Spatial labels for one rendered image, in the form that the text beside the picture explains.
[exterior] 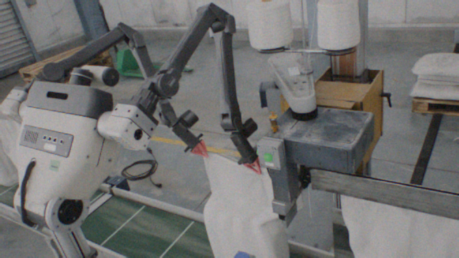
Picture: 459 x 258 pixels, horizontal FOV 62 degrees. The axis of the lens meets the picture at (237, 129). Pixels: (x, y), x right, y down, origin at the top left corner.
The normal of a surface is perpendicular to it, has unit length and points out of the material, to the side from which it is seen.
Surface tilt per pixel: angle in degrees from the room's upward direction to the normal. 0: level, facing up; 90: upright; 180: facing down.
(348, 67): 90
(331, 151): 90
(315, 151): 90
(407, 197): 90
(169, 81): 76
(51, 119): 50
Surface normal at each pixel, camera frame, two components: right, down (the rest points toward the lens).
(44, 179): -0.49, -0.19
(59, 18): 0.84, 0.14
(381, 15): -0.51, 0.47
